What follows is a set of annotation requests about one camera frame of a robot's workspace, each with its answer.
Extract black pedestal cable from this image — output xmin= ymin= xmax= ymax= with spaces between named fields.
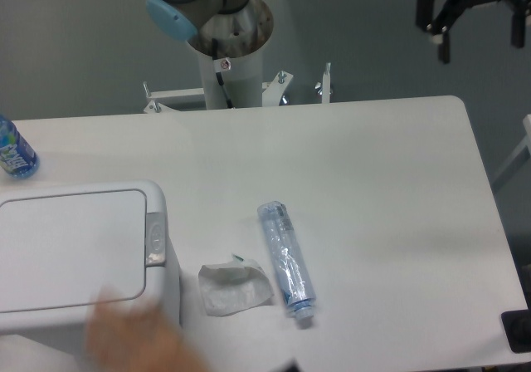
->
xmin=211 ymin=37 xmax=235 ymax=110

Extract blue labelled water bottle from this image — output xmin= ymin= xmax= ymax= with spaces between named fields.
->
xmin=1 ymin=115 xmax=40 ymax=179

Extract white trash can body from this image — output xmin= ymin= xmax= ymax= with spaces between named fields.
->
xmin=1 ymin=180 xmax=180 ymax=335

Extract white trash can lid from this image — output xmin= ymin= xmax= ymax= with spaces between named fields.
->
xmin=1 ymin=190 xmax=147 ymax=312

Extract white pedestal base frame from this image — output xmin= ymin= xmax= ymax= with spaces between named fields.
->
xmin=144 ymin=62 xmax=334 ymax=114

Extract white frame at right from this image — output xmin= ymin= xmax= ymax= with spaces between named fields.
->
xmin=490 ymin=115 xmax=530 ymax=193

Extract blurred human hand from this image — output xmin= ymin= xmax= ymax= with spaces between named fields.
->
xmin=85 ymin=288 xmax=210 ymax=371

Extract crushed clear plastic bottle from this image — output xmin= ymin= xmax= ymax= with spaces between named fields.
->
xmin=257 ymin=201 xmax=316 ymax=322

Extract crumpled white paper wrapper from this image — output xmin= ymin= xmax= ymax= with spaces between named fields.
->
xmin=198 ymin=254 xmax=274 ymax=317

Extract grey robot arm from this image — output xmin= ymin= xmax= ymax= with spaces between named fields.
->
xmin=146 ymin=0 xmax=530 ymax=64

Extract grey lid push button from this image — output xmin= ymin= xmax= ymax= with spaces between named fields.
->
xmin=145 ymin=213 xmax=167 ymax=267

